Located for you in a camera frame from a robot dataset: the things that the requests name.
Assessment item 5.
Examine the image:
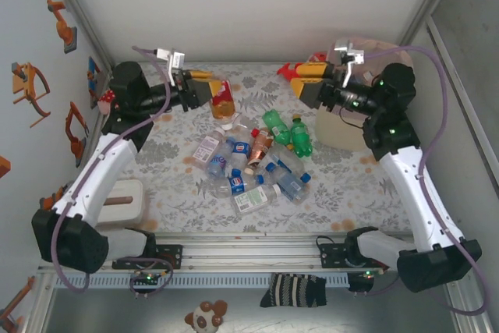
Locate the water bottle blue label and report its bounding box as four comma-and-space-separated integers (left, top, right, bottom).
264, 161, 309, 205

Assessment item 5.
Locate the pink pig plush toy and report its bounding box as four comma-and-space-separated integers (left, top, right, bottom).
97, 88, 117, 115

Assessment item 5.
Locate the white slotted box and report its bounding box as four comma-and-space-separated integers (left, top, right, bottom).
95, 178, 146, 228

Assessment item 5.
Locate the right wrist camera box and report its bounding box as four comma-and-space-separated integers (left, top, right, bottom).
333, 37, 366, 67

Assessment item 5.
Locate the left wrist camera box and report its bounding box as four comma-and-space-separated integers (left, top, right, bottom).
155, 48, 186, 76

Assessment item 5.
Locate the cream bin with pink liner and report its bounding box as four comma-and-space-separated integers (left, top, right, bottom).
314, 34, 414, 151

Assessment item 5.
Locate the Pepsi bottle blue label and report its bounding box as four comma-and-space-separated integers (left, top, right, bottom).
212, 174, 266, 200
229, 136, 253, 177

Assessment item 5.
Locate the blue orange wall sticker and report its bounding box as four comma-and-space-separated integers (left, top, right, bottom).
86, 55, 112, 110

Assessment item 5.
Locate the floral tablecloth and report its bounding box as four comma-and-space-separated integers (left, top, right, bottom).
80, 60, 436, 235

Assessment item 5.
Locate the orange chair wall sticker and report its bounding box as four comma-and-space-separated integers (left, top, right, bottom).
10, 62, 51, 129

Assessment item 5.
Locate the aluminium mounting rail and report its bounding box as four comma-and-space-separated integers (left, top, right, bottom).
37, 233, 472, 275

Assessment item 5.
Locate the crushed clear bottle blue cap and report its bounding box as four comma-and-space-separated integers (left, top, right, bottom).
268, 147, 313, 184

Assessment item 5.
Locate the red shark plush toy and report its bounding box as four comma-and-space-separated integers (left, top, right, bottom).
276, 51, 328, 80

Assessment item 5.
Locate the clear cola bottle red label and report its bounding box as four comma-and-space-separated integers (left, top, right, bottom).
233, 112, 251, 132

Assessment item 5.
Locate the white slotted cable duct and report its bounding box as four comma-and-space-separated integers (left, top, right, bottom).
52, 273, 350, 288

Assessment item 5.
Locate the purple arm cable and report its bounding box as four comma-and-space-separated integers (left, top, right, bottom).
329, 40, 493, 317
51, 44, 175, 301

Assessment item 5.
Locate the amber tea bottle red label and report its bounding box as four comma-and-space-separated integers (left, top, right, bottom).
209, 79, 239, 131

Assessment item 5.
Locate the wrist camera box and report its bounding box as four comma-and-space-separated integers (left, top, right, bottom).
333, 37, 366, 67
155, 48, 186, 76

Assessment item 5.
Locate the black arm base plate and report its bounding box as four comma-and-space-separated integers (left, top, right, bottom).
317, 242, 391, 271
111, 244, 184, 271

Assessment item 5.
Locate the brown white plush toy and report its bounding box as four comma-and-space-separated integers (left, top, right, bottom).
184, 300, 229, 330

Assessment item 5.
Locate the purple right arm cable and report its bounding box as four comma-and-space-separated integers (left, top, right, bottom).
329, 40, 493, 317

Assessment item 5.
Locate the black white striped sock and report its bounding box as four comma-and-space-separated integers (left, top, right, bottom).
260, 272, 327, 309

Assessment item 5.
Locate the green Sprite bottle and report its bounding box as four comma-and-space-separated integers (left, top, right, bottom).
260, 108, 293, 151
290, 113, 314, 158

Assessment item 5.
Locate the bottle with green white label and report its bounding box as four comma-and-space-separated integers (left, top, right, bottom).
229, 182, 282, 216

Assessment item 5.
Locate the brown coffee bottle red cap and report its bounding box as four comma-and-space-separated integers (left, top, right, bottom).
243, 128, 274, 176

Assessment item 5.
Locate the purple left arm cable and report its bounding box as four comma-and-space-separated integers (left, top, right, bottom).
51, 44, 175, 301

